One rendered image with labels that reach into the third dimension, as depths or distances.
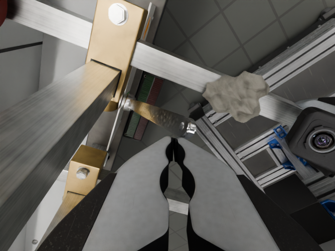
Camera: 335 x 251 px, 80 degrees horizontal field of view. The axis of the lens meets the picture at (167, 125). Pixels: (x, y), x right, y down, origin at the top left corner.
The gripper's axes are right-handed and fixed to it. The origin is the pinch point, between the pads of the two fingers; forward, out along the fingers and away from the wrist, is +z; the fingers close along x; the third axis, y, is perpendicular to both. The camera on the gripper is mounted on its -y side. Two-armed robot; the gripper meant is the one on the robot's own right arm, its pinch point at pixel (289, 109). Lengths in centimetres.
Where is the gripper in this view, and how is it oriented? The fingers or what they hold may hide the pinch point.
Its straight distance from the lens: 36.6
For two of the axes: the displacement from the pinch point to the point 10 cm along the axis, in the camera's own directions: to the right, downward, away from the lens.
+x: 3.1, -8.7, -3.9
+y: 9.4, 2.2, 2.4
